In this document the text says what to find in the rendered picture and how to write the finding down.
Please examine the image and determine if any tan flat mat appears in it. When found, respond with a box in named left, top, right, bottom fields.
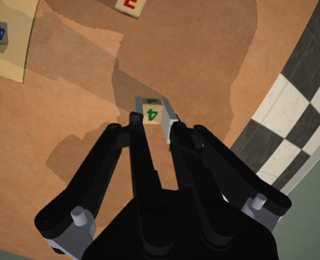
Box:
left=0, top=0, right=40, bottom=83

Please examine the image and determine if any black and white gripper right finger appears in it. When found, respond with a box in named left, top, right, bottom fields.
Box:
left=161, top=98, right=292, bottom=245

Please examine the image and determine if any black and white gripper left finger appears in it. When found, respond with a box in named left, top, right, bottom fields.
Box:
left=34, top=97, right=176, bottom=260

